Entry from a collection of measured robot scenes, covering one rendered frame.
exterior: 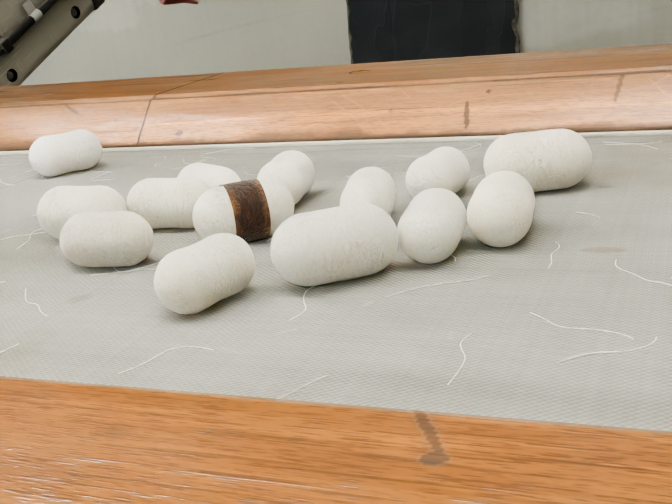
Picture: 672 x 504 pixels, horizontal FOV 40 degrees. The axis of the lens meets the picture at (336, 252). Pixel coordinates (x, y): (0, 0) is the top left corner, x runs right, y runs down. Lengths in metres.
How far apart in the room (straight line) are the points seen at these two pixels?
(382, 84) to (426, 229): 0.22
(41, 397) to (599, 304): 0.14
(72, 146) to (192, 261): 0.23
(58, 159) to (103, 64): 2.44
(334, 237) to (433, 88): 0.22
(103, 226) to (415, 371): 0.13
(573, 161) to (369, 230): 0.10
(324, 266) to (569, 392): 0.09
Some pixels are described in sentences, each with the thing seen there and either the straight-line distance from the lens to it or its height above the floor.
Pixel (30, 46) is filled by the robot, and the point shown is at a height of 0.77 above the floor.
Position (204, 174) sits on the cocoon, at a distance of 0.35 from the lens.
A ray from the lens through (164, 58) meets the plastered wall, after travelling 2.77.
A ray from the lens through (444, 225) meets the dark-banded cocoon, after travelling 0.26.
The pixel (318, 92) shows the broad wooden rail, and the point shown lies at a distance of 0.48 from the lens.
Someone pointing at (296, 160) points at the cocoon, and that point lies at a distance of 0.35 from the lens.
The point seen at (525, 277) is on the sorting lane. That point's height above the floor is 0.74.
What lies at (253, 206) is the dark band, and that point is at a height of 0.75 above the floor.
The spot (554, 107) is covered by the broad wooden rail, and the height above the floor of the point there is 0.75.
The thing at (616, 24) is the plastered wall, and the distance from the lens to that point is 2.32.
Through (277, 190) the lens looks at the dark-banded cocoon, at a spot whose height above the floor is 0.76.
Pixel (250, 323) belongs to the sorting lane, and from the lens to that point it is 0.24.
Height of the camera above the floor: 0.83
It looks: 18 degrees down
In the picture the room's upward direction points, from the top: 6 degrees counter-clockwise
